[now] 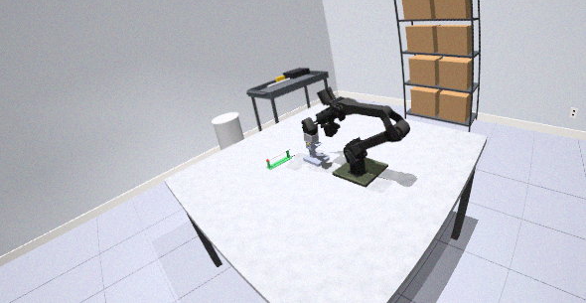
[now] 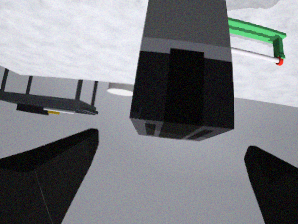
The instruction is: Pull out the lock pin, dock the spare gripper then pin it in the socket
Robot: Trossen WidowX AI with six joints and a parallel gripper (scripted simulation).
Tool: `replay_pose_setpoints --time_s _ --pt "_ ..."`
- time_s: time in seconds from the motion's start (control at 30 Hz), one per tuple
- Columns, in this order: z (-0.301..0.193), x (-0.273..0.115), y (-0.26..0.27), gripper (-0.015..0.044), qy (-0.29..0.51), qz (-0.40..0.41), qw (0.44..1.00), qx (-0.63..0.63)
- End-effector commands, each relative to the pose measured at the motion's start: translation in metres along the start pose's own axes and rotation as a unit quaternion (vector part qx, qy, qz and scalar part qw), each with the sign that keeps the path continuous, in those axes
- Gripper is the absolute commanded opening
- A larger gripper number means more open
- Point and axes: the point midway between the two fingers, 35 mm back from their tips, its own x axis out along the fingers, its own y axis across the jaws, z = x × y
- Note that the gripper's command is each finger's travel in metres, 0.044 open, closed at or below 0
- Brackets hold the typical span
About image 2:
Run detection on grey pin with dark red head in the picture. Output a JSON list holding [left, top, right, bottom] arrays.
[[231, 48, 283, 65]]

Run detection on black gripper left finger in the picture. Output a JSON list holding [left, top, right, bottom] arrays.
[[0, 129, 98, 224]]

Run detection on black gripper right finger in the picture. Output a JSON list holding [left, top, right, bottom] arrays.
[[243, 145, 298, 224]]

